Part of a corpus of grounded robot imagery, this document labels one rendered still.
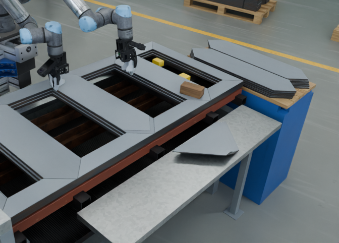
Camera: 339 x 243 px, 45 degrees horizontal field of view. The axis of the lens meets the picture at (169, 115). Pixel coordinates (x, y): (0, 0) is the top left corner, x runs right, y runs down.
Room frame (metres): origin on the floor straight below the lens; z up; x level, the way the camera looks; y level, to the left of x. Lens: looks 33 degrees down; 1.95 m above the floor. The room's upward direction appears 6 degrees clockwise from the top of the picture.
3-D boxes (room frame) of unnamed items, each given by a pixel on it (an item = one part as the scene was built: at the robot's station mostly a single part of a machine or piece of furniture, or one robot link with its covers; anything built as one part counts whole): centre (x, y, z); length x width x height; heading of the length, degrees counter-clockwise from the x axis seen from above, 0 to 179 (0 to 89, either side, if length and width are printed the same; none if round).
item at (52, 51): (1.85, 0.60, 1.08); 0.08 x 0.08 x 0.05
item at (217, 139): (1.61, -0.24, 0.77); 0.45 x 0.20 x 0.04; 142
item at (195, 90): (1.93, -0.11, 0.88); 0.12 x 0.06 x 0.05; 68
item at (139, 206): (1.49, -0.15, 0.73); 1.20 x 0.26 x 0.03; 142
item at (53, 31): (1.85, 0.60, 1.16); 0.09 x 0.08 x 0.11; 116
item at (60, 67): (1.85, 0.59, 1.00); 0.09 x 0.08 x 0.12; 142
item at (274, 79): (2.41, -0.47, 0.82); 0.80 x 0.40 x 0.06; 52
